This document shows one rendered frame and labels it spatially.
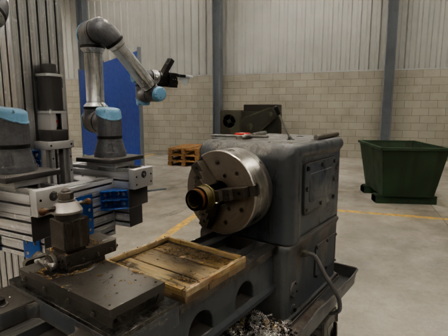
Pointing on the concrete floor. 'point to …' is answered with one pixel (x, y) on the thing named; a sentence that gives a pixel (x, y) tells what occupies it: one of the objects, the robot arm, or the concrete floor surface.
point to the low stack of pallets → (184, 154)
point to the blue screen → (113, 73)
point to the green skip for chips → (402, 171)
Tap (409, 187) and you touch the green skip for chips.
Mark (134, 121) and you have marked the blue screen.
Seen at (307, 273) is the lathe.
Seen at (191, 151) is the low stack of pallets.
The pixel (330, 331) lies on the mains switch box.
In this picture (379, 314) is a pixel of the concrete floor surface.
